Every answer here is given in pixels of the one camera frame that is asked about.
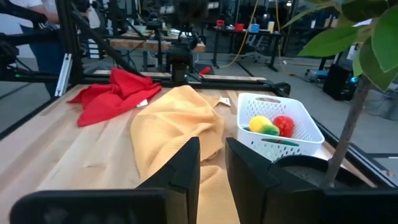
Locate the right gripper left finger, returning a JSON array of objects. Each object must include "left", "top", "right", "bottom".
[{"left": 136, "top": 136, "right": 201, "bottom": 224}]

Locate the black plant pot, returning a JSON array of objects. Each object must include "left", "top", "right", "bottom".
[{"left": 272, "top": 154, "right": 374, "bottom": 191}]

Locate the green leafy plant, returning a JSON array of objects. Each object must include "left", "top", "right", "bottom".
[{"left": 280, "top": 0, "right": 398, "bottom": 189}]

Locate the black desk with cups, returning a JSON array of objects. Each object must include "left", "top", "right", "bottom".
[{"left": 212, "top": 26, "right": 283, "bottom": 73}]

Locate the wooden neighbouring table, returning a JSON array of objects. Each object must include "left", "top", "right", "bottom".
[{"left": 108, "top": 30, "right": 206, "bottom": 53}]

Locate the white perforated plastic basket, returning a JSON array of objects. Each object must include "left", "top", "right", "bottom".
[{"left": 236, "top": 92, "right": 326, "bottom": 163}]

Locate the yellow toy pineapple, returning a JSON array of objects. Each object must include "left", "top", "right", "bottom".
[{"left": 248, "top": 115, "right": 280, "bottom": 137}]

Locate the black computer tower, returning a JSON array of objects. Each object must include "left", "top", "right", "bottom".
[{"left": 322, "top": 63, "right": 354, "bottom": 101}]

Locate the orange cloth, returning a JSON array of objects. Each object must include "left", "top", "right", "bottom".
[{"left": 129, "top": 85, "right": 241, "bottom": 224}]

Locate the red toy tomato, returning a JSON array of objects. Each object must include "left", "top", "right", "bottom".
[{"left": 272, "top": 115, "right": 296, "bottom": 139}]

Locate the red cloth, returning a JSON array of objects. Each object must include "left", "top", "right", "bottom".
[{"left": 67, "top": 67, "right": 163, "bottom": 128}]

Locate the hanging yellow cable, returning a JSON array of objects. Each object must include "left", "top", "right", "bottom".
[{"left": 220, "top": 0, "right": 260, "bottom": 69}]

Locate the person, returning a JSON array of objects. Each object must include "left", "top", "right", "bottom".
[{"left": 17, "top": 0, "right": 73, "bottom": 98}]

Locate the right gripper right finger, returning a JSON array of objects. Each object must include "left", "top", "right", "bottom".
[{"left": 224, "top": 137, "right": 325, "bottom": 224}]

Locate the dark green toy pepper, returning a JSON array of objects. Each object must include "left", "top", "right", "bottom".
[{"left": 260, "top": 138, "right": 300, "bottom": 147}]

